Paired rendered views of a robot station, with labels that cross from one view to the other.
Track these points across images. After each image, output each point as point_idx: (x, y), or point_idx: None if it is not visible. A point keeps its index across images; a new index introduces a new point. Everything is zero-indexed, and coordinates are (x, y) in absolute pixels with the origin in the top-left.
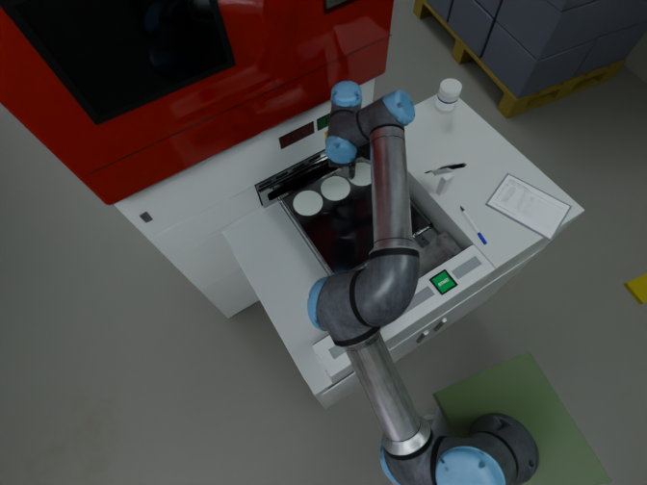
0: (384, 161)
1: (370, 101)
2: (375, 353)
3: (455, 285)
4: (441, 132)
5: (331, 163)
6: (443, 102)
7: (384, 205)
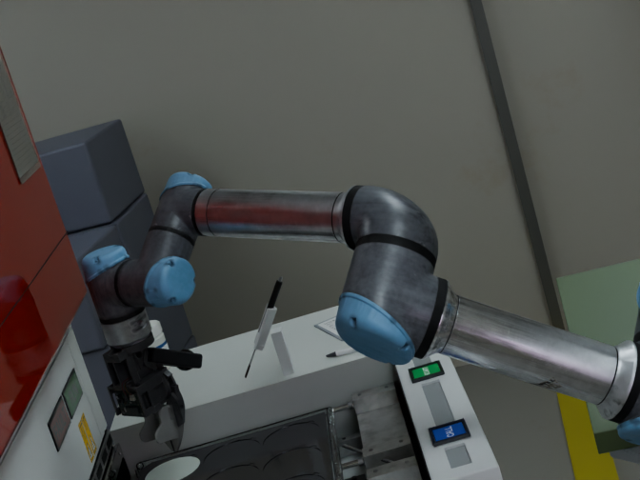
0: (243, 194)
1: (86, 370)
2: (472, 300)
3: (438, 361)
4: (194, 371)
5: (145, 406)
6: None
7: (295, 198)
